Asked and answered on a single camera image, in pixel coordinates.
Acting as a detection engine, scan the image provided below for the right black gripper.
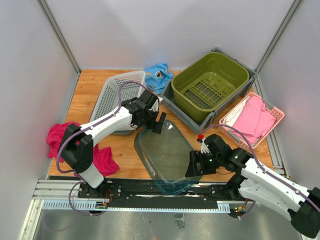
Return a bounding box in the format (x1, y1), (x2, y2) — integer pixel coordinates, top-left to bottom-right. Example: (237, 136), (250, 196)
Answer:
(185, 149), (223, 177)

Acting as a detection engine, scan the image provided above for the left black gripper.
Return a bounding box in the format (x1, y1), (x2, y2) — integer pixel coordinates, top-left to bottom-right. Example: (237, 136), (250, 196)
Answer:
(136, 108), (167, 134)

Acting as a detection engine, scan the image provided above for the translucent blue plastic tub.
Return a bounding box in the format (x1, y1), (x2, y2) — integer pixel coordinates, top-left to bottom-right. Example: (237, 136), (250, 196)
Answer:
(134, 120), (201, 195)

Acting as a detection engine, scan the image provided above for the white perforated plastic basket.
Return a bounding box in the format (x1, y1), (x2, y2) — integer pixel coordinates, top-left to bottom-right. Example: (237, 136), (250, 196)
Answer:
(89, 70), (146, 122)

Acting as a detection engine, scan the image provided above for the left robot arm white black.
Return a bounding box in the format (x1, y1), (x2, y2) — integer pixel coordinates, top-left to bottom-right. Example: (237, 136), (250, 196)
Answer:
(57, 90), (167, 198)

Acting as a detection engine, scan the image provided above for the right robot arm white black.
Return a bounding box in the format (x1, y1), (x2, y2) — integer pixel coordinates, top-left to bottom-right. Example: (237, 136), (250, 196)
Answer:
(185, 134), (320, 239)

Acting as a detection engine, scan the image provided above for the dark grey plastic tray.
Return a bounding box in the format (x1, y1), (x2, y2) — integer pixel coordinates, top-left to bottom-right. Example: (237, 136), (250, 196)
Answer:
(89, 74), (141, 136)

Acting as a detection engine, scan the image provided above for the grey plastic bin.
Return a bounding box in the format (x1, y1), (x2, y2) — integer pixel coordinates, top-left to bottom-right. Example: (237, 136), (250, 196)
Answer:
(161, 47), (258, 134)

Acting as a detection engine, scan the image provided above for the blue patterned cloth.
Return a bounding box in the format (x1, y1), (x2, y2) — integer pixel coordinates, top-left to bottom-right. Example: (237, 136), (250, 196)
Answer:
(144, 62), (174, 95)

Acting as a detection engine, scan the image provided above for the olive green plastic basin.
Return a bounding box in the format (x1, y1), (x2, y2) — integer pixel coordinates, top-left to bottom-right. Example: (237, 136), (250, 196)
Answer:
(171, 52), (250, 123)

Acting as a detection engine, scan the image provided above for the magenta cloth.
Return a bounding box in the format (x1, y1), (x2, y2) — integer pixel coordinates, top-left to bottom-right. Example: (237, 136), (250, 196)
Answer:
(46, 121), (120, 177)

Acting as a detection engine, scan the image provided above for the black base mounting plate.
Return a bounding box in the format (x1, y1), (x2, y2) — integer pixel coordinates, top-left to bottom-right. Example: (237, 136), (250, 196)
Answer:
(77, 178), (246, 211)

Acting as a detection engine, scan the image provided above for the pink folded cloth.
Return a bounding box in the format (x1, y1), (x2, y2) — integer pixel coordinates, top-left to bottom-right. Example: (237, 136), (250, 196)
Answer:
(222, 95), (276, 145)

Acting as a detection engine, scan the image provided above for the pink plastic basket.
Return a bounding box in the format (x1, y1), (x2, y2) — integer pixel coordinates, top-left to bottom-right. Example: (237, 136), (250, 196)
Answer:
(218, 92), (285, 150)

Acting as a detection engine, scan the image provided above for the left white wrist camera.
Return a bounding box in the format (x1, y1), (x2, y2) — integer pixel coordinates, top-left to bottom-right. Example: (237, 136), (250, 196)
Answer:
(150, 96), (163, 112)

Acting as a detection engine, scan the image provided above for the aluminium frame rail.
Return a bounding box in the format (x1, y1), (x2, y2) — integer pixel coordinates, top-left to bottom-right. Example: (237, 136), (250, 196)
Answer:
(32, 178), (253, 214)

